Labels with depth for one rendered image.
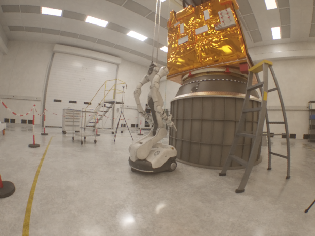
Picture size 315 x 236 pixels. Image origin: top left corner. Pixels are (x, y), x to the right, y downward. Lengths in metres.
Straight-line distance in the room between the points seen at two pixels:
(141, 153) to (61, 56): 8.54
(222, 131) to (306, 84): 6.79
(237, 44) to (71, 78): 8.48
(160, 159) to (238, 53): 2.10
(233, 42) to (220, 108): 1.24
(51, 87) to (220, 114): 8.50
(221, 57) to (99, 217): 2.72
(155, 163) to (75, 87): 7.81
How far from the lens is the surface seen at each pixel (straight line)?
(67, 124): 5.52
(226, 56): 2.51
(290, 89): 7.96
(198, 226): 1.04
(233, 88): 2.35
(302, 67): 8.51
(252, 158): 1.49
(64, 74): 8.98
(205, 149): 2.18
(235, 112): 2.20
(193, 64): 2.82
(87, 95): 8.85
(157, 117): 1.82
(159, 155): 1.67
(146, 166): 1.64
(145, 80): 2.08
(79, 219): 1.08
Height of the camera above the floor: 0.72
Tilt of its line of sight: 1 degrees up
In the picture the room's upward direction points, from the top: 3 degrees clockwise
